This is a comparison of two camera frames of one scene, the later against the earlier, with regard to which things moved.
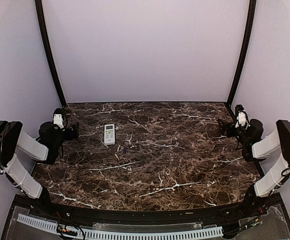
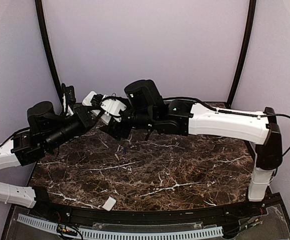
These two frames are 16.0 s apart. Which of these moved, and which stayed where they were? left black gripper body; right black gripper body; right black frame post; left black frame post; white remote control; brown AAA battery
Moved: right black gripper body; white remote control; left black gripper body
Stayed: left black frame post; right black frame post; brown AAA battery
